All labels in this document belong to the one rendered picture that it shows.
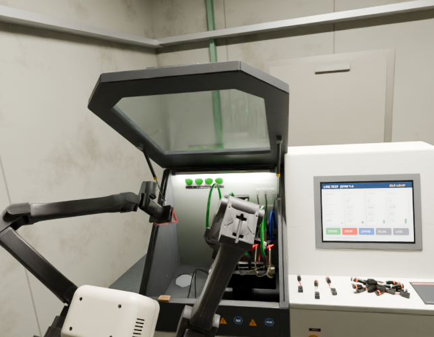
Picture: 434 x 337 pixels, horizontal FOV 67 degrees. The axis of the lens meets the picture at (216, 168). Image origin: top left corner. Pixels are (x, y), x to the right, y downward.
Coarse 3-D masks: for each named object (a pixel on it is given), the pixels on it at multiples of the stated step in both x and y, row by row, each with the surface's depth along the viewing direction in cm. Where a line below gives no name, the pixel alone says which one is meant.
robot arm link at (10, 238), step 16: (0, 224) 107; (16, 224) 113; (0, 240) 105; (16, 240) 107; (16, 256) 105; (32, 256) 106; (32, 272) 105; (48, 272) 105; (48, 288) 105; (64, 288) 104
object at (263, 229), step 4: (264, 208) 164; (264, 216) 168; (264, 220) 169; (264, 224) 170; (260, 228) 151; (264, 228) 170; (264, 232) 171; (264, 236) 171; (264, 240) 172; (264, 256) 156
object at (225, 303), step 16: (160, 304) 153; (176, 304) 152; (192, 304) 150; (224, 304) 147; (240, 304) 147; (256, 304) 146; (272, 304) 145; (160, 320) 155; (176, 320) 154; (256, 336) 148; (272, 336) 146
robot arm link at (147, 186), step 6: (144, 186) 133; (150, 186) 133; (156, 186) 135; (144, 192) 132; (150, 192) 132; (156, 192) 134; (126, 198) 126; (132, 198) 127; (138, 198) 128; (138, 204) 127
